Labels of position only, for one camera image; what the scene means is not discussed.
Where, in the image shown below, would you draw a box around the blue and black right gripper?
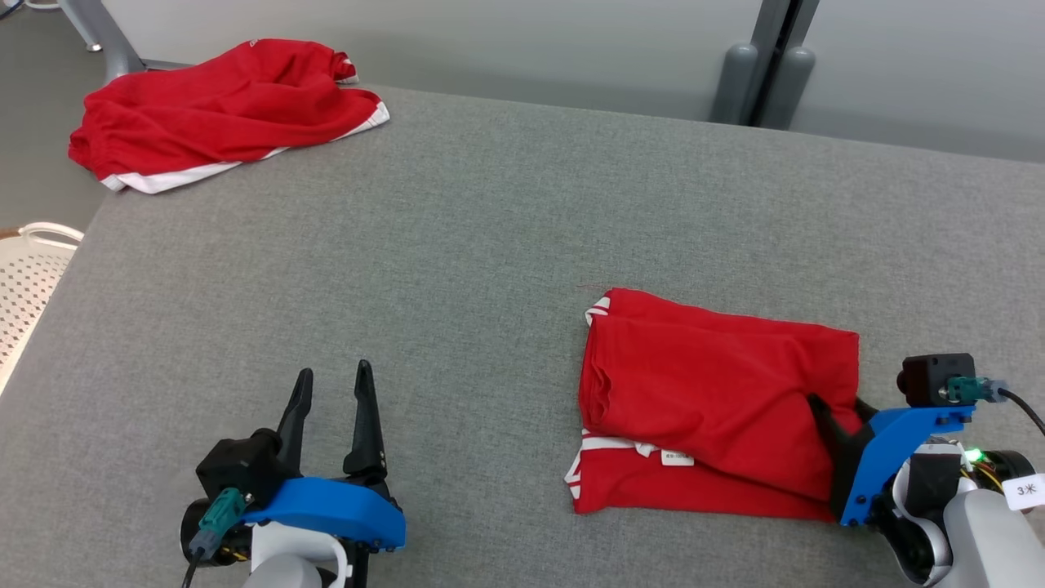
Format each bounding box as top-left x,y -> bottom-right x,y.
807,394 -> 977,587

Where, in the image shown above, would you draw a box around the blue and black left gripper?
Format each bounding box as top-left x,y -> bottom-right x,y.
243,359 -> 407,588

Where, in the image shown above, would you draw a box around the red white-trimmed basketball jersey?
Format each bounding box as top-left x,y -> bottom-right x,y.
564,287 -> 868,523

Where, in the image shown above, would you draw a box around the red white-banded basketball shorts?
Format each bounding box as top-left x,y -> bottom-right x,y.
69,38 -> 390,195

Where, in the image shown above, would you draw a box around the white paper label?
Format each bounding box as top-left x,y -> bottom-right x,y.
1003,475 -> 1045,512

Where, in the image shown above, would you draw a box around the grey cylindrical bumper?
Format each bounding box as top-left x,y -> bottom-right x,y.
710,43 -> 760,125
762,47 -> 816,131

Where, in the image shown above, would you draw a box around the white perforated laundry basket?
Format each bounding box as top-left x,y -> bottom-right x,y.
0,222 -> 85,393

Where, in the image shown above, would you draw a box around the grey metal table leg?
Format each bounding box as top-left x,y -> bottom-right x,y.
57,0 -> 189,82

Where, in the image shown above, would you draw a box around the black right cable, teal plug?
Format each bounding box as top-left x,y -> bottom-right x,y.
947,376 -> 1045,436

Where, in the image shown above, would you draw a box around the black cable, teal plug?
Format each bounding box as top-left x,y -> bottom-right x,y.
947,376 -> 1045,436
181,488 -> 250,588

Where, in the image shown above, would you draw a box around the black left cable, teal plug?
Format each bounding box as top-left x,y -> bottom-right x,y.
181,488 -> 250,588

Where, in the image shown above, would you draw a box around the grey partition post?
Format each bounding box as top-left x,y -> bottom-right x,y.
749,0 -> 820,130

